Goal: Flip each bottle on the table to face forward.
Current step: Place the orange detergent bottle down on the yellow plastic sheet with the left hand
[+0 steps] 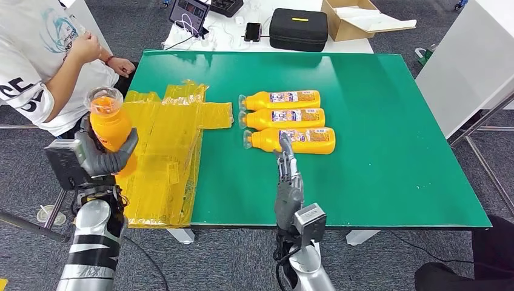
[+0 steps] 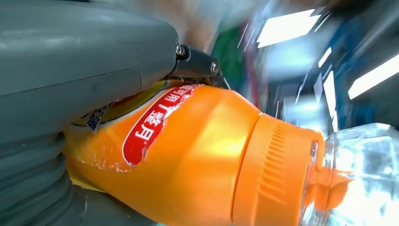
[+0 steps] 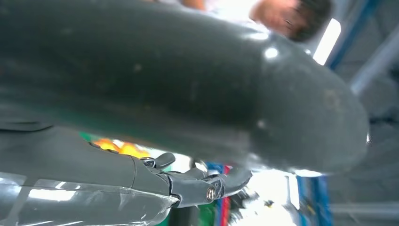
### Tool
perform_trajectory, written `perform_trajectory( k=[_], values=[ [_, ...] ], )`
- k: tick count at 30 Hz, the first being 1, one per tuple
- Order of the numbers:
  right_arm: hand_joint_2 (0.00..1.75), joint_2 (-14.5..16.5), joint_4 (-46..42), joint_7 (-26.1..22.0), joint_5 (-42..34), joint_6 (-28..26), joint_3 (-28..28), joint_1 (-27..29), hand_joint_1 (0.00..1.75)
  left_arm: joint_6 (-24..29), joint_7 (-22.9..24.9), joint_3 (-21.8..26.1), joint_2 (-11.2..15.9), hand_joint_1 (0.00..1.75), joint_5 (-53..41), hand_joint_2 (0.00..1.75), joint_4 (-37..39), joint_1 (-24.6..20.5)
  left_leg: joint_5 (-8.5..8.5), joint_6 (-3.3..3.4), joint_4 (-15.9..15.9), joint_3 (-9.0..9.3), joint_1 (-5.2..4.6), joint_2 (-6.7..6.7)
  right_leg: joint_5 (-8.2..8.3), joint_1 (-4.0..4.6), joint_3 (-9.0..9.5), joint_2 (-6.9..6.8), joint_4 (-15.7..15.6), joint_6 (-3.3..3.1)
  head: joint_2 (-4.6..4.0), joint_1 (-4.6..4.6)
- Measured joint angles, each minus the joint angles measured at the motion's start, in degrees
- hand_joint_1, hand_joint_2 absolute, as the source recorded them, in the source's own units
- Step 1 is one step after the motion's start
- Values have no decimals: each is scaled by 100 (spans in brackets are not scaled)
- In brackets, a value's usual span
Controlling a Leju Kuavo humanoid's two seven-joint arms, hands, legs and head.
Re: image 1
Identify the blue wheeled object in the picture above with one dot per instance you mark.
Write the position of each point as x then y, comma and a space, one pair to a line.
461, 4

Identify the clear plastic cup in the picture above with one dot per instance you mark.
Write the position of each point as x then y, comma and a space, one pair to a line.
43, 216

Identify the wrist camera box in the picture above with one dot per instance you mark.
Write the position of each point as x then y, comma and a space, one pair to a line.
310, 221
64, 164

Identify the person's left hand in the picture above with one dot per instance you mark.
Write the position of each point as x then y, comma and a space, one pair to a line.
122, 67

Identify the black tablet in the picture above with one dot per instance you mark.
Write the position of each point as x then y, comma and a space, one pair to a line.
188, 11

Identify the orange detergent bottle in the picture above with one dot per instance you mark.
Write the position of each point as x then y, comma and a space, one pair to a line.
108, 124
261, 119
259, 101
317, 142

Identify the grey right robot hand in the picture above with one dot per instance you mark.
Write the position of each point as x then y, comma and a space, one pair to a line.
288, 201

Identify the person's right hand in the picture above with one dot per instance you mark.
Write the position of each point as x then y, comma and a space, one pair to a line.
86, 48

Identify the white sheet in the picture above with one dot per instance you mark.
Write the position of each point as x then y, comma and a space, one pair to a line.
375, 21

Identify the black device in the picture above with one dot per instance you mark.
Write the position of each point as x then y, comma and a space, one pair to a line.
226, 6

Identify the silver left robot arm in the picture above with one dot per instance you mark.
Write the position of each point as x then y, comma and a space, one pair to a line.
92, 225

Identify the person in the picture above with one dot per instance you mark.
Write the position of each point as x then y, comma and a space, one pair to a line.
24, 40

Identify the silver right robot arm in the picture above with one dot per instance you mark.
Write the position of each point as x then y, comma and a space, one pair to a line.
309, 273

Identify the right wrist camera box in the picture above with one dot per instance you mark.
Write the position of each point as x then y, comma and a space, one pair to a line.
310, 221

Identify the metal chair frame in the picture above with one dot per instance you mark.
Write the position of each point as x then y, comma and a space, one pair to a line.
32, 227

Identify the white table foot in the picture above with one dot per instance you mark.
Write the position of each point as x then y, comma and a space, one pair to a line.
182, 237
360, 237

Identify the yellow floor marker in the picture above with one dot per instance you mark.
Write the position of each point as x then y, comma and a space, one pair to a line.
2, 286

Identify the person's left forearm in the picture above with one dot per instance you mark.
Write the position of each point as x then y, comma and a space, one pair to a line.
103, 54

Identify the black smartphone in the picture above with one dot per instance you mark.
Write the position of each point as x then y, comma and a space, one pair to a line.
253, 32

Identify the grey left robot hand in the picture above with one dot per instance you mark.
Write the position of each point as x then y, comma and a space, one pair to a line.
108, 162

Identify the black carrying case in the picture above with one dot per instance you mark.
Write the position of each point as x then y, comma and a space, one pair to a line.
299, 31

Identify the yellow taped cardboard sheet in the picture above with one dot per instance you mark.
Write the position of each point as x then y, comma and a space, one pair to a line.
168, 160

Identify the metal table frame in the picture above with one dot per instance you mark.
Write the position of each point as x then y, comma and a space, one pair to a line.
484, 166

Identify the small white case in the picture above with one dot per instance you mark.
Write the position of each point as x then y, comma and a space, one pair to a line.
239, 20

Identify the green floor object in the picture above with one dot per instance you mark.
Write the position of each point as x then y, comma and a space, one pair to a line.
425, 57

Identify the brown cardboard box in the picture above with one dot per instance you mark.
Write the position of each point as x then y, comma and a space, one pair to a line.
343, 33

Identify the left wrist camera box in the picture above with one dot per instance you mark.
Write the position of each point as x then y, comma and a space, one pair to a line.
64, 164

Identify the person's right forearm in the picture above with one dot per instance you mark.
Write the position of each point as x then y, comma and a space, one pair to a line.
64, 88

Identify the white cabinet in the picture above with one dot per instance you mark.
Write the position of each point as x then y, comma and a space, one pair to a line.
467, 60

